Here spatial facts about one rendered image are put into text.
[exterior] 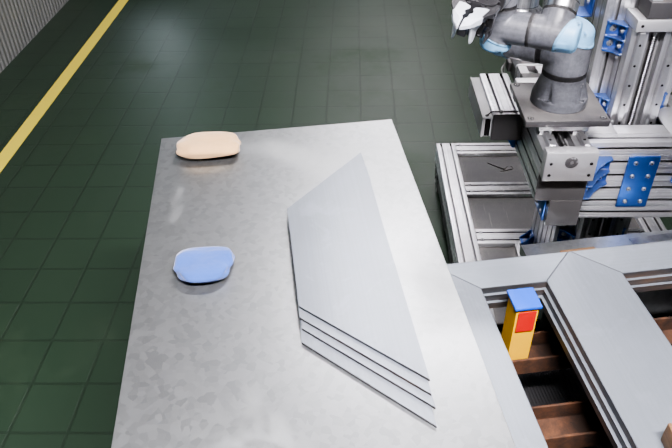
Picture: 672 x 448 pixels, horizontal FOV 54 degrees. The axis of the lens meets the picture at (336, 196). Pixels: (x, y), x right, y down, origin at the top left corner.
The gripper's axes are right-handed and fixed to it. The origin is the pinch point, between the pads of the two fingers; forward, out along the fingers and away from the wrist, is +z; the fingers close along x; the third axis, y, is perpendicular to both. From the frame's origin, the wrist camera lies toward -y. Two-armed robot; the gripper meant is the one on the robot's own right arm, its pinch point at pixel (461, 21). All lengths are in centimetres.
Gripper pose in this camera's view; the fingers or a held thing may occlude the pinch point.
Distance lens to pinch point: 130.8
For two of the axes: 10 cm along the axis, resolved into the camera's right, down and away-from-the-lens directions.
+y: -1.0, 7.6, 6.5
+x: -8.9, -3.6, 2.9
